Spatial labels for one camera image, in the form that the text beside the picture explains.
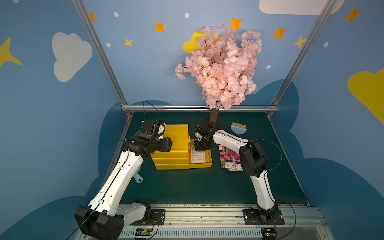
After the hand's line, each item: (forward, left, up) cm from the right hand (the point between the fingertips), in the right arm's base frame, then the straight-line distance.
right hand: (197, 148), depth 98 cm
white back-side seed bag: (-5, 0, -2) cm, 5 cm away
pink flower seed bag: (-4, -16, -2) cm, 17 cm away
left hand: (-9, +16, +21) cm, 28 cm away
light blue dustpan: (-23, +33, +1) cm, 40 cm away
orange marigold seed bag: (-1, -18, -2) cm, 18 cm away
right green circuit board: (-43, -38, -6) cm, 58 cm away
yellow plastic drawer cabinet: (-15, +10, +14) cm, 22 cm away
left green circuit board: (-47, +24, -4) cm, 53 cm away
